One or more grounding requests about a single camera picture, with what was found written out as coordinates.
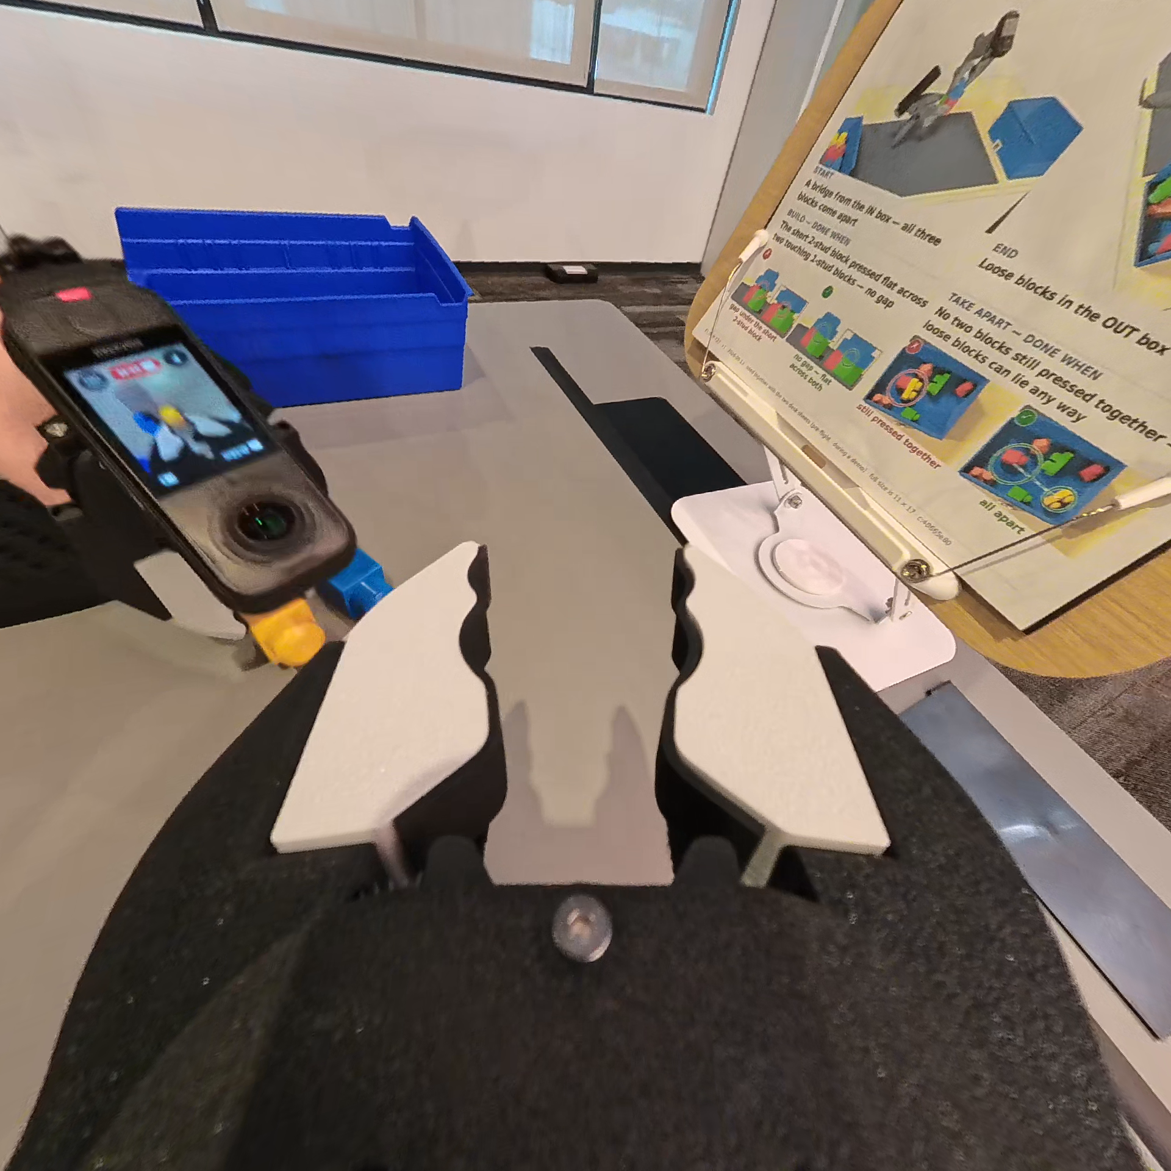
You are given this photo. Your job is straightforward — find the grey desk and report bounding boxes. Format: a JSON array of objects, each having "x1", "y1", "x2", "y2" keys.
[{"x1": 0, "y1": 296, "x2": 1171, "y2": 1117}]

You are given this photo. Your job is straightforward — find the white stand base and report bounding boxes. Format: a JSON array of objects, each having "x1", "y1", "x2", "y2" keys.
[{"x1": 670, "y1": 483, "x2": 958, "y2": 693}]

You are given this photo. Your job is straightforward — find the yellow toy block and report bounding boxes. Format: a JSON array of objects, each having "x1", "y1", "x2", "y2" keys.
[{"x1": 248, "y1": 599, "x2": 327, "y2": 667}]

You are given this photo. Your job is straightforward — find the blue toy block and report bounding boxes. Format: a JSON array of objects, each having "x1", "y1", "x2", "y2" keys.
[{"x1": 327, "y1": 549, "x2": 395, "y2": 614}]

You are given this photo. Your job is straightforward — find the dark flat plate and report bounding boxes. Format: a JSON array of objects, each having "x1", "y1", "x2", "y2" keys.
[
  {"x1": 900, "y1": 680, "x2": 1171, "y2": 1040},
  {"x1": 594, "y1": 398, "x2": 747, "y2": 518}
]

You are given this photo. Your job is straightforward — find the black mesh armrest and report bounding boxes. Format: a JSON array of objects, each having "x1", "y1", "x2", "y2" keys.
[{"x1": 0, "y1": 475, "x2": 176, "y2": 628}]

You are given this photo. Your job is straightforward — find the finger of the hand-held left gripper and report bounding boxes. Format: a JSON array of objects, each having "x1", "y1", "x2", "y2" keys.
[{"x1": 135, "y1": 549, "x2": 268, "y2": 669}]

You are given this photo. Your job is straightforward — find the blue plastic bin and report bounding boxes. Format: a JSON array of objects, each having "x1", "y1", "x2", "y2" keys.
[{"x1": 115, "y1": 204, "x2": 474, "y2": 407}]

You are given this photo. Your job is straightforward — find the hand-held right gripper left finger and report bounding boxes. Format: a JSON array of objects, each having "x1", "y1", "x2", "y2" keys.
[{"x1": 272, "y1": 540, "x2": 508, "y2": 886}]

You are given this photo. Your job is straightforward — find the instruction poster on board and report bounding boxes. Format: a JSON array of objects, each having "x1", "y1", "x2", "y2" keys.
[{"x1": 685, "y1": 0, "x2": 1171, "y2": 678}]

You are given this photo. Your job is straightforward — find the frosted glass window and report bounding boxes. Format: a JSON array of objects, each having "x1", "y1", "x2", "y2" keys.
[{"x1": 0, "y1": 0, "x2": 742, "y2": 116}]

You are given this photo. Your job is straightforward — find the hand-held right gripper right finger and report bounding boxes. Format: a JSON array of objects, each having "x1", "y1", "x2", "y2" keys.
[{"x1": 657, "y1": 543, "x2": 891, "y2": 886}]

